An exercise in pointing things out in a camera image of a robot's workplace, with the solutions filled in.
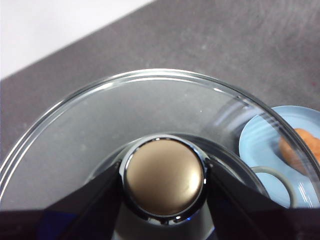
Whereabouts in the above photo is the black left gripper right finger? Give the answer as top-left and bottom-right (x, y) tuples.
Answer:
(204, 157), (320, 240)

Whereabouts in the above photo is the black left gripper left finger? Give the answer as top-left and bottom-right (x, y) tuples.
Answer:
(0, 162), (123, 240)

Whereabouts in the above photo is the brown potato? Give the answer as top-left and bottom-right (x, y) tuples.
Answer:
(278, 127), (320, 173)

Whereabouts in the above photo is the glass lid with round knob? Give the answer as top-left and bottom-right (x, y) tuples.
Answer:
(0, 67), (320, 240)

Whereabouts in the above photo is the pale green electric steamer pot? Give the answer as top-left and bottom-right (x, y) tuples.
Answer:
(249, 165), (298, 210)

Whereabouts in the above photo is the blue round plate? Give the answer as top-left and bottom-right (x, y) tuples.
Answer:
(238, 104), (320, 210)

